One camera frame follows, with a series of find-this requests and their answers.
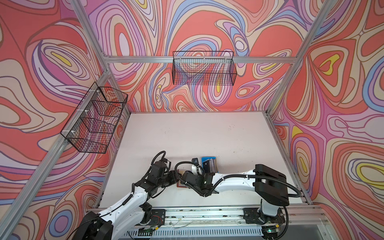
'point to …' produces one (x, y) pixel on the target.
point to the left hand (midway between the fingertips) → (183, 175)
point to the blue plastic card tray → (204, 158)
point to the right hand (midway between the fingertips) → (194, 179)
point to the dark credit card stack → (210, 165)
